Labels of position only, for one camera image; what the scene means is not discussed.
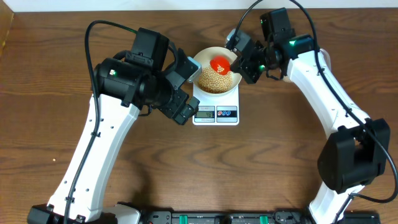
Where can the cream bowl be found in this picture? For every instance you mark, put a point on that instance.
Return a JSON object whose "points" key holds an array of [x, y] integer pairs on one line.
{"points": [[204, 57]]}

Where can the soybeans in bowl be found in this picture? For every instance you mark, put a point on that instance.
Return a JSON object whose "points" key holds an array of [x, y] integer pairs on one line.
{"points": [[212, 82]]}

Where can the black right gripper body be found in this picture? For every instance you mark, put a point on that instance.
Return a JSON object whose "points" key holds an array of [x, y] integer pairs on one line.
{"points": [[259, 62]]}

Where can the clear plastic container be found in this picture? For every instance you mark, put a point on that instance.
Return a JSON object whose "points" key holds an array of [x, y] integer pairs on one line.
{"points": [[326, 57]]}

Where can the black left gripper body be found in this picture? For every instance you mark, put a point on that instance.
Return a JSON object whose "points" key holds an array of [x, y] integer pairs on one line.
{"points": [[170, 109]]}

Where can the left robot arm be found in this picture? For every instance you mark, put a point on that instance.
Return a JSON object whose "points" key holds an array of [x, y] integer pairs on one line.
{"points": [[150, 74]]}

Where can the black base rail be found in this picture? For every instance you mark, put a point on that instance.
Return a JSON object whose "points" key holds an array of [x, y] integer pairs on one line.
{"points": [[230, 216]]}

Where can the white digital kitchen scale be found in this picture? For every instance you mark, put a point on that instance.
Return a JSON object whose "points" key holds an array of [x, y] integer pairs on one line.
{"points": [[217, 109]]}

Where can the soybeans in scoop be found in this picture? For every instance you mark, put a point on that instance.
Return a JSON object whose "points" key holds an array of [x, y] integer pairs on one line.
{"points": [[220, 69]]}

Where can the red measuring scoop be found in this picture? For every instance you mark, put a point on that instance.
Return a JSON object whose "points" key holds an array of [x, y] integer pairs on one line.
{"points": [[220, 60]]}

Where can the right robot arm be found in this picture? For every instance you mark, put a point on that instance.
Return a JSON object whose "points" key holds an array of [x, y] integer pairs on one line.
{"points": [[355, 152]]}

